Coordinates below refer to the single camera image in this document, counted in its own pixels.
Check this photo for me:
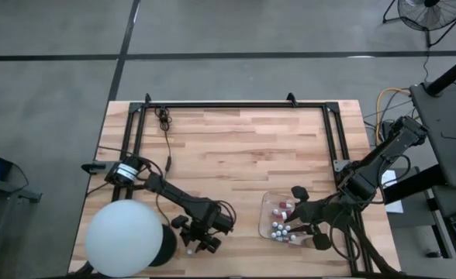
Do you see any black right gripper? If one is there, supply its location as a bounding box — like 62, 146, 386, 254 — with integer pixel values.
284, 199, 355, 252

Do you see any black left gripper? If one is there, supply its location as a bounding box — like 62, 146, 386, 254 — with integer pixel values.
179, 201, 235, 255

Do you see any clear plastic container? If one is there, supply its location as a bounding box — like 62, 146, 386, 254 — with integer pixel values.
258, 191, 332, 251

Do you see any globe lamp with black base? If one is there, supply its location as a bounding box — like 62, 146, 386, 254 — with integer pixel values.
83, 198, 178, 278

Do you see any white paper sheet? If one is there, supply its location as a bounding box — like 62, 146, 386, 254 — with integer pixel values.
385, 199, 405, 215
381, 169, 398, 187

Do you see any gray side table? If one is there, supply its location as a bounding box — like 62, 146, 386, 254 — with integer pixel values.
409, 79, 456, 191

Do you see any gray metal cart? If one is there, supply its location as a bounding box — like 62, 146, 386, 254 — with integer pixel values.
0, 173, 43, 249

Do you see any black pole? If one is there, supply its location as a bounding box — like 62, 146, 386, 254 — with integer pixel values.
424, 49, 456, 97

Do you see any black floor fan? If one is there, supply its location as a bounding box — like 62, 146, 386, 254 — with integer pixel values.
382, 0, 456, 50

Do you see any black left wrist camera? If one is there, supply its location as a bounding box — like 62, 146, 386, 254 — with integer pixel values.
171, 215, 190, 230

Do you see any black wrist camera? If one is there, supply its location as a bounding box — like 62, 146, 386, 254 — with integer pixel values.
291, 185, 310, 203
171, 215, 190, 230

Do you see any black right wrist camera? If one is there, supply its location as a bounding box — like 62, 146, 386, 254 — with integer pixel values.
291, 185, 310, 203

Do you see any black cable with inline switch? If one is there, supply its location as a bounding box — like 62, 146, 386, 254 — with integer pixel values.
154, 106, 174, 228

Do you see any yellow floor cable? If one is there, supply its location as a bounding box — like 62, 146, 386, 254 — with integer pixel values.
375, 87, 412, 145

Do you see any black table frame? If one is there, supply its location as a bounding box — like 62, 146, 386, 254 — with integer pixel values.
111, 91, 372, 279

